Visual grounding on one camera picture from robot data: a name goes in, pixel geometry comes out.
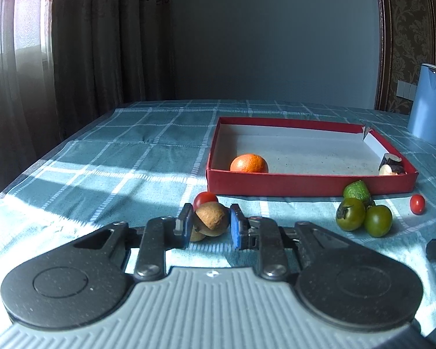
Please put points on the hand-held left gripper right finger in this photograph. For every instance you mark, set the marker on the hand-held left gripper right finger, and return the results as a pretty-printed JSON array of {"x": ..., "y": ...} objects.
[{"x": 236, "y": 227}]

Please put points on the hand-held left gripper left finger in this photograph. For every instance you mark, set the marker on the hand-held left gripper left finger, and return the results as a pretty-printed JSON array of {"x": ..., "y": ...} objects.
[{"x": 183, "y": 227}]

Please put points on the brown kiwi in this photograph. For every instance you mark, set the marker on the brown kiwi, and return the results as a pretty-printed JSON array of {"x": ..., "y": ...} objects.
[
  {"x": 212, "y": 218},
  {"x": 197, "y": 236}
]

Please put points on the small red cherry tomato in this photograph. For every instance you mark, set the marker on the small red cherry tomato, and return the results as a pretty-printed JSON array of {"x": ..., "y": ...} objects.
[{"x": 417, "y": 204}]

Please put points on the green tomato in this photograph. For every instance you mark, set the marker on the green tomato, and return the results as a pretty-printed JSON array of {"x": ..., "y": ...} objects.
[
  {"x": 378, "y": 221},
  {"x": 350, "y": 214}
]

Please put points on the red cardboard box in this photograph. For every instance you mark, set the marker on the red cardboard box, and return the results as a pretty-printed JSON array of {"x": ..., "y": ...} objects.
[{"x": 312, "y": 183}]

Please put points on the green avocado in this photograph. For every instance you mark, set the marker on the green avocado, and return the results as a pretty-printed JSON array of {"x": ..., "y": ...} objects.
[{"x": 356, "y": 191}]

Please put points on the orange mandarin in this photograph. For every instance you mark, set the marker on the orange mandarin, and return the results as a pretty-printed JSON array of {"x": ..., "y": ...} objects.
[{"x": 249, "y": 163}]

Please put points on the teal checked tablecloth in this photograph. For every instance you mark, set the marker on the teal checked tablecloth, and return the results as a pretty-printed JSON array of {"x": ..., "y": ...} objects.
[{"x": 130, "y": 160}]

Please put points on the blue kettle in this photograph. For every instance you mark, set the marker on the blue kettle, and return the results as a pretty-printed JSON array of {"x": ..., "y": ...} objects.
[{"x": 428, "y": 105}]

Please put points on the brown patterned curtain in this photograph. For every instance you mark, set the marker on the brown patterned curtain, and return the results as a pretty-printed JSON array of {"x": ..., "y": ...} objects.
[{"x": 109, "y": 43}]

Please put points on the sheer white curtain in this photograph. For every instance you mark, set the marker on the sheer white curtain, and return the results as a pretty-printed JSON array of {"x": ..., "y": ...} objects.
[{"x": 18, "y": 61}]

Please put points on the white wall switch panel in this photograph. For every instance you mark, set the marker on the white wall switch panel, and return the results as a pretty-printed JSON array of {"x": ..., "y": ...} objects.
[{"x": 407, "y": 89}]

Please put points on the dark wooden wall trim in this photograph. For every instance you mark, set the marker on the dark wooden wall trim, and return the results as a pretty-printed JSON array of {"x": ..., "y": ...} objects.
[{"x": 383, "y": 40}]

